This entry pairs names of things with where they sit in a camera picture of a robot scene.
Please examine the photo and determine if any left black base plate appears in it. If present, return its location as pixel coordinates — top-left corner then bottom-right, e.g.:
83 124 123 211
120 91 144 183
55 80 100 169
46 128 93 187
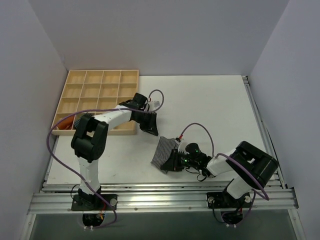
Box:
71 194 118 212

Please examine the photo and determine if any rolled orange cloth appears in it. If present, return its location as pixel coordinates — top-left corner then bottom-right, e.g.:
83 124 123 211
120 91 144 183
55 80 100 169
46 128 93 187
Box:
56 116 75 130

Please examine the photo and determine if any wooden compartment tray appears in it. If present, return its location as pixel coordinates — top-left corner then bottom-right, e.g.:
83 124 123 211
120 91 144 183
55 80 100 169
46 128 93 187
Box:
52 69 140 125

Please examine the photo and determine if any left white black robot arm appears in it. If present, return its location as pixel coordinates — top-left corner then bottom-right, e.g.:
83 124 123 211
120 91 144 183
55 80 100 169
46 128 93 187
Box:
71 93 163 210

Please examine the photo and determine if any rolled dark striped cloth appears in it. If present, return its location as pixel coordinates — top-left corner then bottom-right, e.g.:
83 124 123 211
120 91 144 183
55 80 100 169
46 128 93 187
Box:
73 112 94 130

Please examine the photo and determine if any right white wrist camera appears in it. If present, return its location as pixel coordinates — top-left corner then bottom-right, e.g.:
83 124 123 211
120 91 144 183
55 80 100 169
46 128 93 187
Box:
175 136 188 153

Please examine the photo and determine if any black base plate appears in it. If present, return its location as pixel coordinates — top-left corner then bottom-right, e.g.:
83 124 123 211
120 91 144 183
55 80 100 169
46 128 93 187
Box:
71 194 118 212
206 191 252 209

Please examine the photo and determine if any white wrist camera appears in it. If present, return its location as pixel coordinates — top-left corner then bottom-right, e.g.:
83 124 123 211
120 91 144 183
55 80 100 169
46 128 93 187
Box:
146 101 161 112
175 136 188 153

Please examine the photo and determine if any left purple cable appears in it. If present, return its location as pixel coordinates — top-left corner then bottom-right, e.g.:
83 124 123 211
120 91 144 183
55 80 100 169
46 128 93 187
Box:
46 89 165 229

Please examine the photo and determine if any aluminium frame rail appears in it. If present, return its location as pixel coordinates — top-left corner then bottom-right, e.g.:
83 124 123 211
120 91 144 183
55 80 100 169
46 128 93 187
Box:
24 75 299 240

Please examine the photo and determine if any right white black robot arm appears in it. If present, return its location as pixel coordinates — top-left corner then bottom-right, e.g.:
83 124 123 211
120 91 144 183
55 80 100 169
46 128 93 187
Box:
160 141 279 207

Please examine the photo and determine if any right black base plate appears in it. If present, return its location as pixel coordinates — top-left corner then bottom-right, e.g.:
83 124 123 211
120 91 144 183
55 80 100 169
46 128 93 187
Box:
206 191 252 209

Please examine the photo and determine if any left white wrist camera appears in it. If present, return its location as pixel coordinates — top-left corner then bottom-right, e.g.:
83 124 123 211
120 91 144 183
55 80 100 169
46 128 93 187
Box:
146 101 161 112

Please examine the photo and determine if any striped grey underwear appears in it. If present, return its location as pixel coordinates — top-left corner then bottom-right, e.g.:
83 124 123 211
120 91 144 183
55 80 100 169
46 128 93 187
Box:
150 136 178 175

